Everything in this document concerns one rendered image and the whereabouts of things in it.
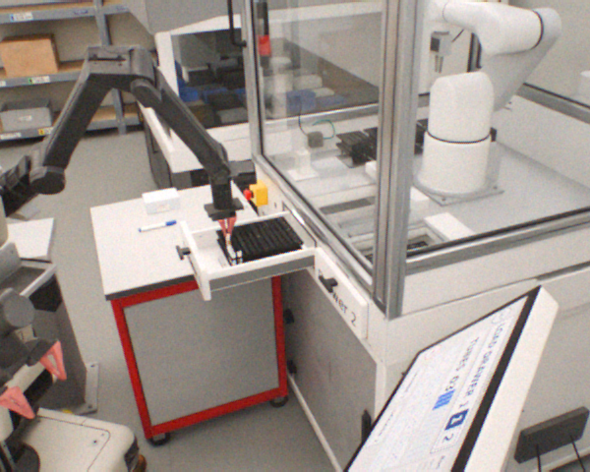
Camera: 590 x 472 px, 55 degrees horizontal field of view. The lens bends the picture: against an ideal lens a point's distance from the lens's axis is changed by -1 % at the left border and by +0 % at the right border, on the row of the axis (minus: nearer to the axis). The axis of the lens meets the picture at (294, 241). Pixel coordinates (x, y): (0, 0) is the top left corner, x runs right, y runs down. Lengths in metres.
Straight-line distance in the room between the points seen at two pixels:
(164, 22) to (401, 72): 1.36
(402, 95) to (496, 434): 0.60
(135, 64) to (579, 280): 1.20
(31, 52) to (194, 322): 3.76
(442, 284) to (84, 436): 1.30
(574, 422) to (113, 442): 1.48
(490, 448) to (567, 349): 1.09
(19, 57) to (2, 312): 4.44
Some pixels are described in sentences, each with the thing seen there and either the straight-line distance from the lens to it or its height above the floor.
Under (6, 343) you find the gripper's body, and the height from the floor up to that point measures 1.12.
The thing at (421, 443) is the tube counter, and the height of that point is 1.11.
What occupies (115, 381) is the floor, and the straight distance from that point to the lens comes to 2.67.
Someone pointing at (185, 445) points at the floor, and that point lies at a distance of 2.34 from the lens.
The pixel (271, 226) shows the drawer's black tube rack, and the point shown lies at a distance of 1.77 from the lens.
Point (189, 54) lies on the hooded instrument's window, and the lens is 2.34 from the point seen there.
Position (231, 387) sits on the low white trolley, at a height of 0.21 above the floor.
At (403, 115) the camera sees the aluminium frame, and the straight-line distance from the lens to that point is 1.09.
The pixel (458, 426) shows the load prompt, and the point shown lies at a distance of 0.82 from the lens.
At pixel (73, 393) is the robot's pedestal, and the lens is 2.56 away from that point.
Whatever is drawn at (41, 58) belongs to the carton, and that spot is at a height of 0.72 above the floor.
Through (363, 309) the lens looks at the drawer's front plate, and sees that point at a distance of 1.39.
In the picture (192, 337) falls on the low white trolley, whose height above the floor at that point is 0.49.
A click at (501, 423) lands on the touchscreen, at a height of 1.18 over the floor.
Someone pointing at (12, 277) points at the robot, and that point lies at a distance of 1.48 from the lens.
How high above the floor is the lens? 1.77
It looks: 31 degrees down
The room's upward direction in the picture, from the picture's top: 3 degrees counter-clockwise
